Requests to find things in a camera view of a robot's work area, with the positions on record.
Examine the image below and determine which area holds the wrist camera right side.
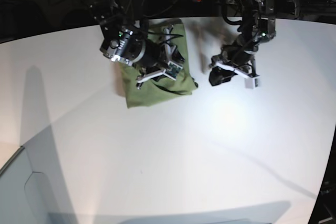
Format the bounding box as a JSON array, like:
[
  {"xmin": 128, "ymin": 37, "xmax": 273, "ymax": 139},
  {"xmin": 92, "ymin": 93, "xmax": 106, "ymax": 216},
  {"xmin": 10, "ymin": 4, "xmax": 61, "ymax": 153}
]
[{"xmin": 164, "ymin": 61, "xmax": 183, "ymax": 81}]

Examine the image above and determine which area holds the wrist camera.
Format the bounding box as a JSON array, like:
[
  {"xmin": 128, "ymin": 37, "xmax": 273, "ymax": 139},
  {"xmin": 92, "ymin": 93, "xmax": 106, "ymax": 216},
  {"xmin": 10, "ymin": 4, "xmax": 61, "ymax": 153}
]
[
  {"xmin": 244, "ymin": 76, "xmax": 261, "ymax": 89},
  {"xmin": 164, "ymin": 61, "xmax": 183, "ymax": 81}
]

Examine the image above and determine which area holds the wrist camera left side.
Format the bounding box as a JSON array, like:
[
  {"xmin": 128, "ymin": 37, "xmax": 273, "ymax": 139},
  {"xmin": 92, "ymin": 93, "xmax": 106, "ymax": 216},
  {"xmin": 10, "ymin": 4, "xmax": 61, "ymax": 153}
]
[{"xmin": 244, "ymin": 76, "xmax": 261, "ymax": 89}]

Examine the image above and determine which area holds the green T-shirt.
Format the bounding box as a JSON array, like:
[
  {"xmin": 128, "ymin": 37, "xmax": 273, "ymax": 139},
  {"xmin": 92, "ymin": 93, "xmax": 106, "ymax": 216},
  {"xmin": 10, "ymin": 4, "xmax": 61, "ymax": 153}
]
[{"xmin": 112, "ymin": 20, "xmax": 197, "ymax": 109}]

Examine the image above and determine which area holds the grey looped cable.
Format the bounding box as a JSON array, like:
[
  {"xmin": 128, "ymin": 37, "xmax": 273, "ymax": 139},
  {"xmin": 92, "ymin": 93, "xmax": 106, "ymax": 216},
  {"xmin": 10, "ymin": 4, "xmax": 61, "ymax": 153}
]
[{"xmin": 115, "ymin": 0, "xmax": 182, "ymax": 19}]

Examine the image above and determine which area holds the gripper body left side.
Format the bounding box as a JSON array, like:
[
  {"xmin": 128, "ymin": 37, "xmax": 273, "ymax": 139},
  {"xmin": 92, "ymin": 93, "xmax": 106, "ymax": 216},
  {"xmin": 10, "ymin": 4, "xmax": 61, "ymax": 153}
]
[{"xmin": 209, "ymin": 44, "xmax": 259, "ymax": 79}]

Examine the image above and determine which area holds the gripper body right side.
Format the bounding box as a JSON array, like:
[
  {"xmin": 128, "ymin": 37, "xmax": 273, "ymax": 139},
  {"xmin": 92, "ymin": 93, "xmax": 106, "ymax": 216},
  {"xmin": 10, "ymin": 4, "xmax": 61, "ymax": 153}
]
[{"xmin": 135, "ymin": 25, "xmax": 184, "ymax": 89}]

